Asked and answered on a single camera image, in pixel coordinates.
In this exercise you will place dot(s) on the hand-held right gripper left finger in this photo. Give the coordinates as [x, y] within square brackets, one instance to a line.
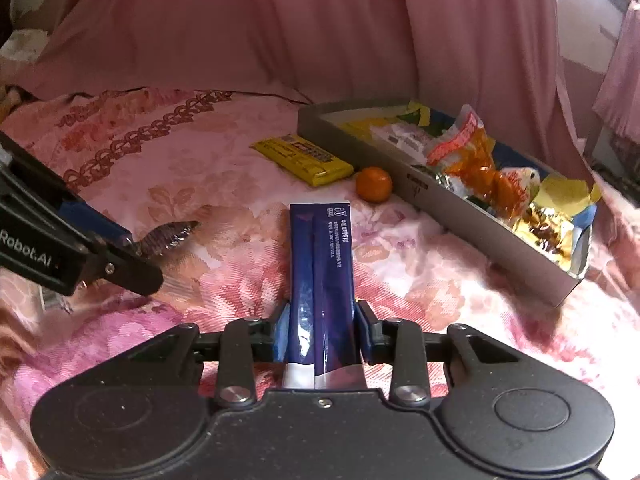
[281, 332]

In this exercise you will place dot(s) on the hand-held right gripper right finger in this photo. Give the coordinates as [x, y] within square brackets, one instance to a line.
[361, 332]

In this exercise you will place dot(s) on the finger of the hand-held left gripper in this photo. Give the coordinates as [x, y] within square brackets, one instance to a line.
[100, 225]
[130, 272]

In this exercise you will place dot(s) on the clear snack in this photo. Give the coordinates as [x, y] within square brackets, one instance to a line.
[167, 237]

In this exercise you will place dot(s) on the blue snack packet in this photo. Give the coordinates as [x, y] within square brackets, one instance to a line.
[322, 285]

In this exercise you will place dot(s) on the grey tray with colourful lining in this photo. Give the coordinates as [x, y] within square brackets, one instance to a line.
[475, 232]

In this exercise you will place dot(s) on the orange snack packet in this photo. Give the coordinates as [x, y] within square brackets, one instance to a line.
[472, 165]

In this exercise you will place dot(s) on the yellow meat snack packet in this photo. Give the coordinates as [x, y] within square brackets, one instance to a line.
[545, 232]

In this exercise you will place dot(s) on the pink floral bedsheet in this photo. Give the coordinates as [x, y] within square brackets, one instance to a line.
[200, 160]

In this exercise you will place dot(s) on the small orange fruit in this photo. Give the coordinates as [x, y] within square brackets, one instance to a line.
[373, 185]

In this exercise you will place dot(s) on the white red snack packet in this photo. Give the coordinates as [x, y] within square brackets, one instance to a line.
[400, 137]

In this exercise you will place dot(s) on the yellow paper piece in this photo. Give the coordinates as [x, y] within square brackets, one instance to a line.
[567, 192]

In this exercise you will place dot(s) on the pink curtain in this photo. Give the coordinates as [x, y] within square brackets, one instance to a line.
[275, 25]

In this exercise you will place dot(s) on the pink hanging clothes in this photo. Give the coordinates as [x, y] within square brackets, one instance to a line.
[620, 70]

